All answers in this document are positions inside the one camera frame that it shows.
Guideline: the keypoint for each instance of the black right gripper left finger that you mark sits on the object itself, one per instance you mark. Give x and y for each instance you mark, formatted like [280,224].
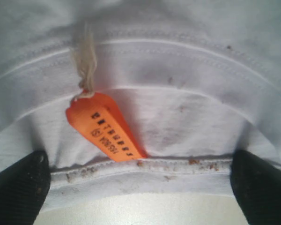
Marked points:
[24,187]

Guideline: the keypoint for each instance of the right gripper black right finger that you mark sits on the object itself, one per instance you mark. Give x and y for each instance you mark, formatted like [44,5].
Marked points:
[256,185]

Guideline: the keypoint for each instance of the orange size tag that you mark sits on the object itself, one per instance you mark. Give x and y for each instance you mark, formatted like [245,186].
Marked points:
[100,121]

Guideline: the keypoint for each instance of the white t-shirt red print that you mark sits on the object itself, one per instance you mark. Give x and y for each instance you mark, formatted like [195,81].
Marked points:
[194,79]

